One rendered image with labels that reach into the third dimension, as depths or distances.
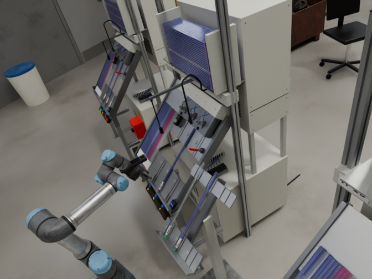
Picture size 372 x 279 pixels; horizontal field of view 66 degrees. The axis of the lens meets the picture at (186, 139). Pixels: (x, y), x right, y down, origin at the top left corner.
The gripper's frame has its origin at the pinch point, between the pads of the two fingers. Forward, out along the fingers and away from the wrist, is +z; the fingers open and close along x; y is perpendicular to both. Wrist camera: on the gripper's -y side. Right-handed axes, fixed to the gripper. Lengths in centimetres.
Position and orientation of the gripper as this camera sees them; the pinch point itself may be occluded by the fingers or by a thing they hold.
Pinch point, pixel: (149, 174)
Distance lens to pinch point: 188.7
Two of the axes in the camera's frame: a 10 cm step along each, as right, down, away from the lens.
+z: 5.9, 4.5, 6.7
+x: 4.6, 4.8, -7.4
